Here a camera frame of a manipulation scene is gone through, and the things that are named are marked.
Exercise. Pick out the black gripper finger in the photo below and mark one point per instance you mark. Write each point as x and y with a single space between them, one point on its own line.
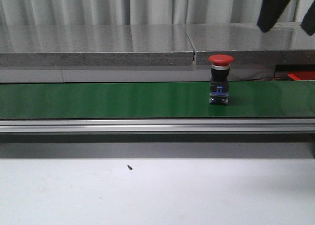
308 22
270 12

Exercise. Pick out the right grey stone slab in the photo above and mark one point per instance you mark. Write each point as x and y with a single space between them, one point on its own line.
285 43

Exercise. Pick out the grey stone slab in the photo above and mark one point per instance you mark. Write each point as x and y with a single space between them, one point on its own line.
95 45
285 43

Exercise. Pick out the red plastic bin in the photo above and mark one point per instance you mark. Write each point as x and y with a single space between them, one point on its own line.
302 75

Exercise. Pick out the green conveyor belt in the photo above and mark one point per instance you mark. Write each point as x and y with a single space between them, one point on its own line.
155 100

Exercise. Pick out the left grey stone slab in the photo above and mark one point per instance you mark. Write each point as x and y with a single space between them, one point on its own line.
95 45

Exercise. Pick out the grey pleated curtain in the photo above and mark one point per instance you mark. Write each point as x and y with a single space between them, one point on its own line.
127 12

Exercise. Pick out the aluminium conveyor side rail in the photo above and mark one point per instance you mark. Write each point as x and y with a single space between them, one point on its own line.
295 125

